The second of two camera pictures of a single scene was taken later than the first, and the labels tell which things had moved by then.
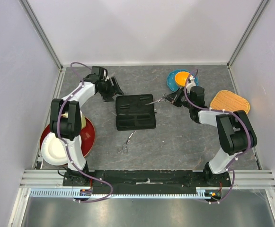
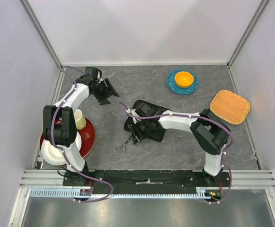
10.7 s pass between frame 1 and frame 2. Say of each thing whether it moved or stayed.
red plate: stayed
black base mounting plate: stayed
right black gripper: moved
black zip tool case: moved
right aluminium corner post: stayed
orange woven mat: stayed
